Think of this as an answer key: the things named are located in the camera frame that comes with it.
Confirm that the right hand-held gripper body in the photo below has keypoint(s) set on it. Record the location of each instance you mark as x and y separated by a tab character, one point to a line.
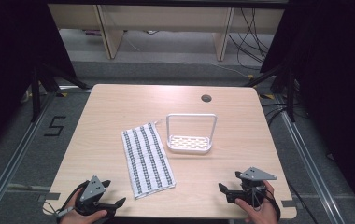
253	183

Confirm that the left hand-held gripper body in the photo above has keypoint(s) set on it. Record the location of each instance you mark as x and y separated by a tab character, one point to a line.
92	189

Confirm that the white black striped cloth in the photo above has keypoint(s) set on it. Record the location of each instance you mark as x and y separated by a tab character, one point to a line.
149	160

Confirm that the person's left hand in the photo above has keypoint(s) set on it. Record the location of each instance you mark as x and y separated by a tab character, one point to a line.
82	217

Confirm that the person's right hand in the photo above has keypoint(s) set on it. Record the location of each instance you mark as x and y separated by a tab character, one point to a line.
261	214

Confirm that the grey tape strip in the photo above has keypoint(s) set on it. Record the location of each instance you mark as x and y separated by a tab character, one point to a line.
50	196
288	203

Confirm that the black metal stand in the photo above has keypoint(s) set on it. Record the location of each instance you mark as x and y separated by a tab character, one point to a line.
36	93
289	93

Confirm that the black curtain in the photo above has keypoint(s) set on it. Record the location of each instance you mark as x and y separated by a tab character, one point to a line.
10	62
337	77

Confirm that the aluminium floor rail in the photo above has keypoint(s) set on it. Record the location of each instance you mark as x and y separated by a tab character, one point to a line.
311	174
13	158

